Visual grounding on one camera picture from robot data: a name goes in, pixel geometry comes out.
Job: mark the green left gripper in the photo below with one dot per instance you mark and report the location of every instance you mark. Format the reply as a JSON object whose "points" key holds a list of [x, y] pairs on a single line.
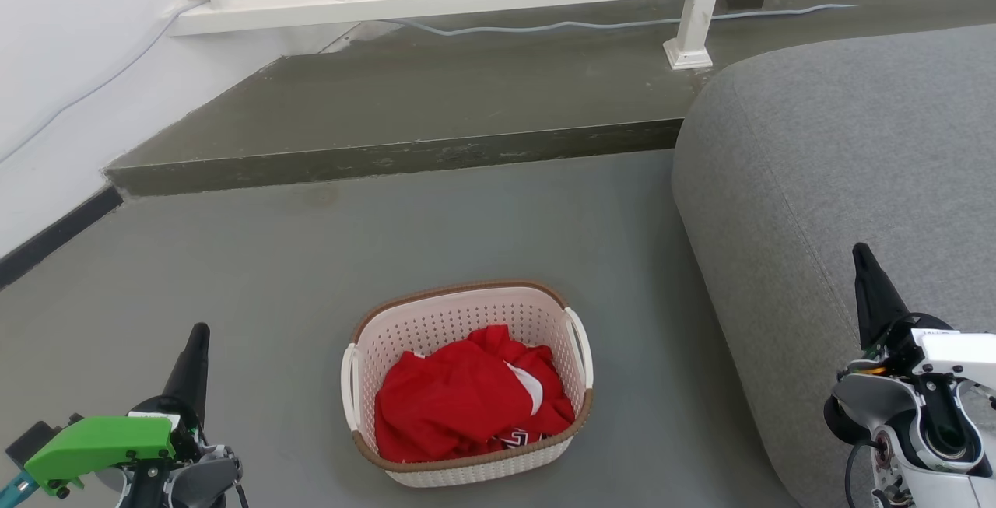
{"points": [[101, 438]]}

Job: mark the red garment with white print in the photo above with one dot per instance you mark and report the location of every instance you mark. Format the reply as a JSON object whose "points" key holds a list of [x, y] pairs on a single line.
{"points": [[451, 399]]}

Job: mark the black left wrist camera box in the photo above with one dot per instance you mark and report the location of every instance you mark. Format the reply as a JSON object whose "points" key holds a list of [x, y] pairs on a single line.
{"points": [[31, 438]]}

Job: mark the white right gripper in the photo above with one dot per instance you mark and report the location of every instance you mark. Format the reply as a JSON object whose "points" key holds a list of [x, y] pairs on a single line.
{"points": [[957, 352]]}

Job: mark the teal left camera connector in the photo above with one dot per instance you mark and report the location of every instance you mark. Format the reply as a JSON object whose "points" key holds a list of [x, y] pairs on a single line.
{"points": [[12, 488]]}

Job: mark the white perforated basket brown rim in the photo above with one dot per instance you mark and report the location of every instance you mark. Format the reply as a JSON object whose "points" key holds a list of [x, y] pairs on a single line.
{"points": [[467, 313]]}

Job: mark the black baseboard strip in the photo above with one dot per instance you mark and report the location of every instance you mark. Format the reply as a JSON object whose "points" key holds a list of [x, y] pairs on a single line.
{"points": [[54, 234]]}

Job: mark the grey fabric sofa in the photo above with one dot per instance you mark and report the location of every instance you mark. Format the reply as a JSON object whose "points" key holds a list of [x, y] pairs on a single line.
{"points": [[817, 158]]}

